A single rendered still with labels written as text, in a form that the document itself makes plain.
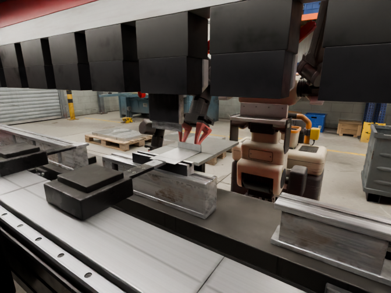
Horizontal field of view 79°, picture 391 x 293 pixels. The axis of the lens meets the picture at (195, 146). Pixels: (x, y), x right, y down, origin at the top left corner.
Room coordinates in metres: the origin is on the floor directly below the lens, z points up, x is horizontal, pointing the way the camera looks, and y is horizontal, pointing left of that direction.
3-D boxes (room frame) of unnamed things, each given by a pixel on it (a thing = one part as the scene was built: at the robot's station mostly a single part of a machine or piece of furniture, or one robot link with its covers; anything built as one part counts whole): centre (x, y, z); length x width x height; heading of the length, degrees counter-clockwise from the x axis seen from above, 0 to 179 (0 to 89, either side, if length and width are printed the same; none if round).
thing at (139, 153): (0.63, 0.10, 0.99); 0.20 x 0.03 x 0.03; 57
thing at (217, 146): (0.74, 0.00, 1.00); 0.26 x 0.18 x 0.01; 147
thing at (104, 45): (0.72, 0.22, 1.26); 0.15 x 0.09 x 0.17; 57
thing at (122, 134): (4.64, 1.50, 0.17); 0.99 x 0.63 x 0.05; 56
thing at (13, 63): (1.05, 0.72, 1.26); 0.15 x 0.09 x 0.17; 57
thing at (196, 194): (0.65, 0.12, 0.92); 0.39 x 0.06 x 0.10; 57
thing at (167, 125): (0.62, 0.08, 1.13); 0.10 x 0.02 x 0.10; 57
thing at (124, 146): (4.64, 1.50, 0.07); 1.20 x 0.80 x 0.14; 56
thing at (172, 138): (3.93, 0.06, 0.20); 1.01 x 0.63 x 0.12; 61
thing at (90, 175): (0.48, 0.16, 1.01); 0.26 x 0.12 x 0.05; 147
